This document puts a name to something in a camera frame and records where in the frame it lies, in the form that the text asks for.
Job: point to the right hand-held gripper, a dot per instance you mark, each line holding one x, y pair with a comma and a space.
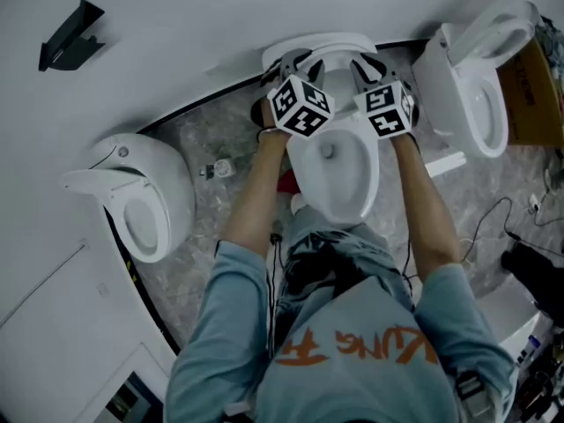
388, 113

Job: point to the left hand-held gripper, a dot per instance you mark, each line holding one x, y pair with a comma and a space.
302, 108

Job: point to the person's left forearm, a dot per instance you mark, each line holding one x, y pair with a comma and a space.
255, 192

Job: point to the person's right forearm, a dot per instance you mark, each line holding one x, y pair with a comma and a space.
423, 201

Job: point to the white toilet with raised lid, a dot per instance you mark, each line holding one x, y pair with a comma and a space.
476, 104

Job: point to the white toilet bowl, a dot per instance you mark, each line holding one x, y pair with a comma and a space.
352, 192

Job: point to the round white toilet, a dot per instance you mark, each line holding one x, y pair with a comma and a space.
163, 183

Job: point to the white flat bar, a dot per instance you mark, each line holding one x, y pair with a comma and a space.
445, 165

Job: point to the red floor object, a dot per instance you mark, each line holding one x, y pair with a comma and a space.
287, 182

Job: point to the small white floor device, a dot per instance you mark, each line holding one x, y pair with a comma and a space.
222, 168

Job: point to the person's white shoe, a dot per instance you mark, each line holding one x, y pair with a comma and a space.
302, 203

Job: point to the brown cardboard box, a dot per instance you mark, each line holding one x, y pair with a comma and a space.
537, 104

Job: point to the pile of cloth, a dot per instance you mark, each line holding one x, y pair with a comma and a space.
553, 46

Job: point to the white power adapter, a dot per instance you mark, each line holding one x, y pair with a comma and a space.
534, 201

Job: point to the black bag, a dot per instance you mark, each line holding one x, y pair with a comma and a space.
529, 258

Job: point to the person's teal shirt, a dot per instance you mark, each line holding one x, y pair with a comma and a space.
352, 324

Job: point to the white curved counter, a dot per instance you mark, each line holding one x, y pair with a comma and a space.
66, 324
506, 311

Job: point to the clutter of small tools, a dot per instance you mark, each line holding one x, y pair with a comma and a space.
542, 377

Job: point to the large black wall holder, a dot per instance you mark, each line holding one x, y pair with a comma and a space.
70, 38

